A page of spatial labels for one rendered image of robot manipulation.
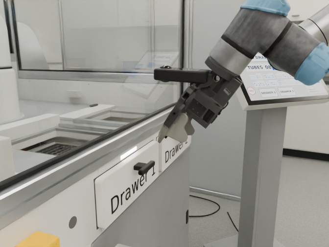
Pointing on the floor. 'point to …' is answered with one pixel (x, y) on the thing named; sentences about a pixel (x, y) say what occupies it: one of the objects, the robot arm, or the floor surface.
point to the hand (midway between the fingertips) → (162, 133)
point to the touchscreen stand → (259, 180)
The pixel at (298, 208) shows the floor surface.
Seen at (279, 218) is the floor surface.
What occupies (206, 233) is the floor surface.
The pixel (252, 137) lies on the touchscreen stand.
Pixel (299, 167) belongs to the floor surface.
